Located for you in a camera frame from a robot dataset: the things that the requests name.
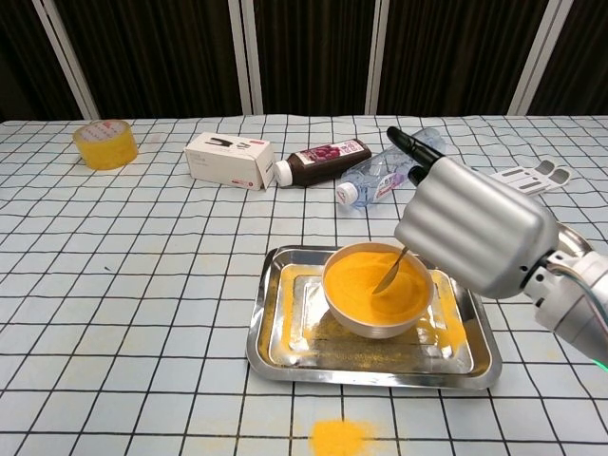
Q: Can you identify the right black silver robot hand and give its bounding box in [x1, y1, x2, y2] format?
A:
[387, 125, 559, 300]

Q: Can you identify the small metal spoon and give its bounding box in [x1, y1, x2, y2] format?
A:
[372, 246, 410, 295]

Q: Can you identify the bowl of yellow powder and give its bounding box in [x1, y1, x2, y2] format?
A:
[321, 241, 435, 339]

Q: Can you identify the small rectangular steel tray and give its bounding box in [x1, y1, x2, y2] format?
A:
[268, 263, 476, 376]

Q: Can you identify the large rectangular steel tray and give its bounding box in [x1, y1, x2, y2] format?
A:
[244, 244, 504, 390]

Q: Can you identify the white black-checked tablecloth table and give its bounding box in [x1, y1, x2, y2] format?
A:
[0, 113, 608, 456]

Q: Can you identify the white folding laptop stand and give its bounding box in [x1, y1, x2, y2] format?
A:
[488, 160, 573, 197]

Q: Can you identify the clear plastic water bottle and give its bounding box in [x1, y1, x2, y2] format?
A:
[334, 126, 447, 209]

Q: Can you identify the dark juice bottle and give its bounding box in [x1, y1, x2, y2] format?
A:
[274, 138, 373, 189]

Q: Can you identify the spilled yellow powder pile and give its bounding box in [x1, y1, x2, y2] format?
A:
[307, 417, 381, 456]

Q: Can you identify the white stapler box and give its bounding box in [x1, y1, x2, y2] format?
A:
[183, 132, 276, 192]

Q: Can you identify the yellow packing tape roll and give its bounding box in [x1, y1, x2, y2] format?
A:
[72, 119, 140, 171]

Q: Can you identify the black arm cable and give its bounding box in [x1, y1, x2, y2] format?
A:
[553, 258, 608, 310]

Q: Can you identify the black folding screen white frame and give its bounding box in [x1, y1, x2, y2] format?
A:
[0, 0, 608, 123]

